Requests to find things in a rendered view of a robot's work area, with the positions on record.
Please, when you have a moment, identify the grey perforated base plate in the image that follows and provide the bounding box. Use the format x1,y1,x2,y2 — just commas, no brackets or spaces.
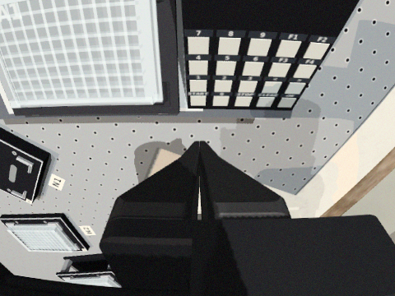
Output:
0,0,395,282

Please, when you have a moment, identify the white multi-well plate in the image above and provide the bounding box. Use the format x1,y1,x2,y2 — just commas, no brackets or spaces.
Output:
7,224,77,252
0,0,163,108
64,276,122,288

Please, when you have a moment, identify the white and grey plate washer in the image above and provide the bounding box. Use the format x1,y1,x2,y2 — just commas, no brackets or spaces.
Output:
0,0,360,119

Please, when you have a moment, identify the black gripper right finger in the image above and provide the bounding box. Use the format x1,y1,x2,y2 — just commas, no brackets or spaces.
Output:
200,141,291,220

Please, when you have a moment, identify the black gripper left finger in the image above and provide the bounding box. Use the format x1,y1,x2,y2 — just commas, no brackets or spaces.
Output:
109,141,200,220

